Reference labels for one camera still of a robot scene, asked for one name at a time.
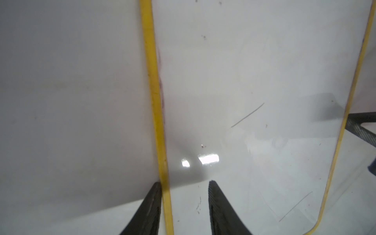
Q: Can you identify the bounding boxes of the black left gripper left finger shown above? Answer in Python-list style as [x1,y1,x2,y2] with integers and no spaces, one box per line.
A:
[120,182,162,235]

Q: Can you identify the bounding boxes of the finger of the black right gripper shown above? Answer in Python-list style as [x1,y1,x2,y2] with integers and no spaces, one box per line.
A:
[345,112,376,147]

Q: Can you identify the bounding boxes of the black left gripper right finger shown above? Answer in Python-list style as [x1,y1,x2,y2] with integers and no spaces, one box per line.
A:
[208,180,252,235]

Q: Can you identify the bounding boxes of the yellow-framed whiteboard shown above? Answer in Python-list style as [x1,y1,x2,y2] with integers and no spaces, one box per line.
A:
[140,1,376,235]

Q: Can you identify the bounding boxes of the blue-framed whiteboard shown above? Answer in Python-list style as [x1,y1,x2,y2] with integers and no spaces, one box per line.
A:
[1,1,158,235]

